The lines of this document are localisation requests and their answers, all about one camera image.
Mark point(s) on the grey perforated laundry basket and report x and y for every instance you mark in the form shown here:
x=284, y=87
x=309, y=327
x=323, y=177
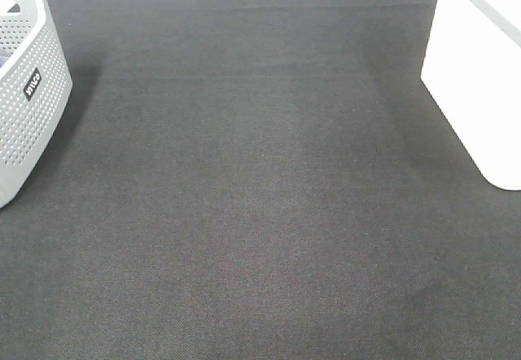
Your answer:
x=35, y=87

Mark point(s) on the white plastic bin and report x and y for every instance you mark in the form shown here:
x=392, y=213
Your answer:
x=472, y=70

